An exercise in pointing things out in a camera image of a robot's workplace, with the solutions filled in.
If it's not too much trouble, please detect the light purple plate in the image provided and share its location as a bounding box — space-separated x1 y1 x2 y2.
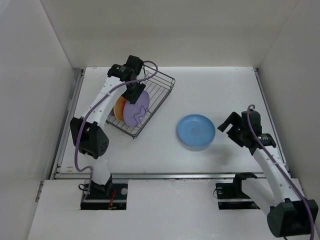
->
123 90 150 127

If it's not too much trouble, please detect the blue plate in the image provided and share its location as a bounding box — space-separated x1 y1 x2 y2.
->
176 114 216 151

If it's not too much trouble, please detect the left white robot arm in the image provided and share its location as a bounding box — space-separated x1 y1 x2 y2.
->
70 55 146 199

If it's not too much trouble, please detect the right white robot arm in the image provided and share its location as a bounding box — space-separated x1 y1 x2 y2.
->
215 105 319 239

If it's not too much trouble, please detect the orange plate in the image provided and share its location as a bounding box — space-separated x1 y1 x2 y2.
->
116 97 127 121

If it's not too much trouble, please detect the yellow plate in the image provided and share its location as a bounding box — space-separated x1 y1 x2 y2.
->
113 96 122 119

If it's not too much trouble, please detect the grey wire dish rack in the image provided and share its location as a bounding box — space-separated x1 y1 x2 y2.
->
106 71 176 139

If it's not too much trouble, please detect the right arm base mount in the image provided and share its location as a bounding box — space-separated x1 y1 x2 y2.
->
213 182 260 210

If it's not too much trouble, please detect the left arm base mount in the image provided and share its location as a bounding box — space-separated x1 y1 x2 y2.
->
78 182 128 211

